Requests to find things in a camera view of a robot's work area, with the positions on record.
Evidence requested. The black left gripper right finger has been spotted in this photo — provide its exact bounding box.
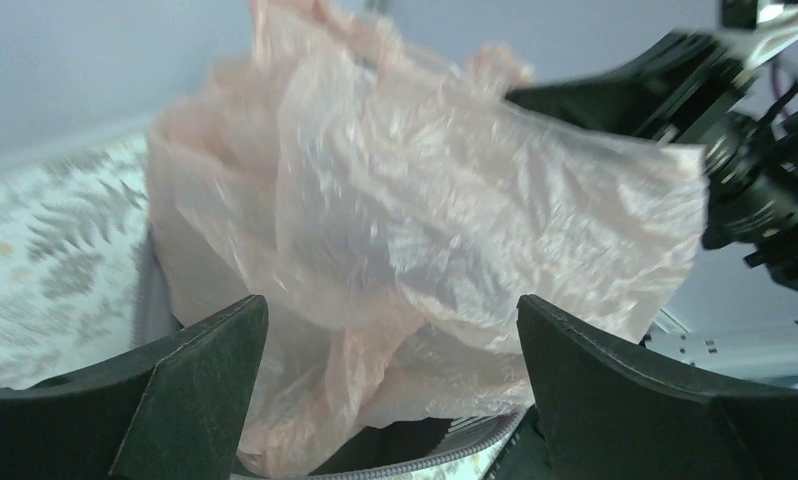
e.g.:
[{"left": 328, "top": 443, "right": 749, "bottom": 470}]
[{"left": 517, "top": 295, "right": 798, "bottom": 479}]

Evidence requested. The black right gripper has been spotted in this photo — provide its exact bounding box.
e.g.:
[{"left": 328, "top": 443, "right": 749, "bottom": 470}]
[{"left": 504, "top": 31, "right": 798, "bottom": 252}]

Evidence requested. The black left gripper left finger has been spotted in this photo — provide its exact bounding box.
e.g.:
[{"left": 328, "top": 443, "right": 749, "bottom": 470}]
[{"left": 0, "top": 295, "right": 268, "bottom": 479}]

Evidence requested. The grey slotted trash bin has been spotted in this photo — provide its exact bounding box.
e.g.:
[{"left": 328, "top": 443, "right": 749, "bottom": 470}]
[{"left": 131, "top": 234, "right": 524, "bottom": 479}]

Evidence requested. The pink plastic trash bag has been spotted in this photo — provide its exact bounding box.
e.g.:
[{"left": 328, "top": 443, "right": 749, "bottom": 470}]
[{"left": 146, "top": 1, "right": 707, "bottom": 477}]

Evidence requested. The floral patterned table mat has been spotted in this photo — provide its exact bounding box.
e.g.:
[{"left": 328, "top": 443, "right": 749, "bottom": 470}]
[{"left": 0, "top": 133, "right": 148, "bottom": 389}]

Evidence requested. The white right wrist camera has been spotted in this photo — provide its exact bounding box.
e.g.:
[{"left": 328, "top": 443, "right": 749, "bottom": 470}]
[{"left": 714, "top": 1, "right": 798, "bottom": 69}]

